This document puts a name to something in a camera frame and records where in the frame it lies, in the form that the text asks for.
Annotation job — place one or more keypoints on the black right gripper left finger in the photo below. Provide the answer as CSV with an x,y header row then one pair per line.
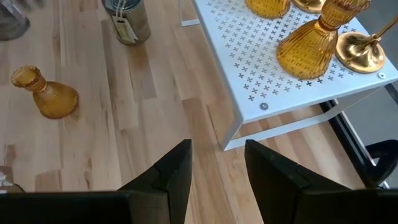
x,y
174,177

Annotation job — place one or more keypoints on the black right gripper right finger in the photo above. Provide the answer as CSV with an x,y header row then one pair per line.
x,y
273,180

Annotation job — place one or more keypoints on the amber ribbed glass candle holder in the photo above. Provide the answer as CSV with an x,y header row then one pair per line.
x,y
306,49
267,7
53,98

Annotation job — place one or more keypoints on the tall gold candlestick holder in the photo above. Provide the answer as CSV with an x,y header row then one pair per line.
x,y
360,53

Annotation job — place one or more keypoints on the medium gold candlestick holder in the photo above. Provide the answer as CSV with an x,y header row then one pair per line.
x,y
309,4

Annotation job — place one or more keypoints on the white perforated metal shelf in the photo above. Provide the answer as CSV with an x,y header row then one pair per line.
x,y
248,62

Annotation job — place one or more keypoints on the black aluminium table frame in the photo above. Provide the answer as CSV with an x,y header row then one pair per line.
x,y
348,130

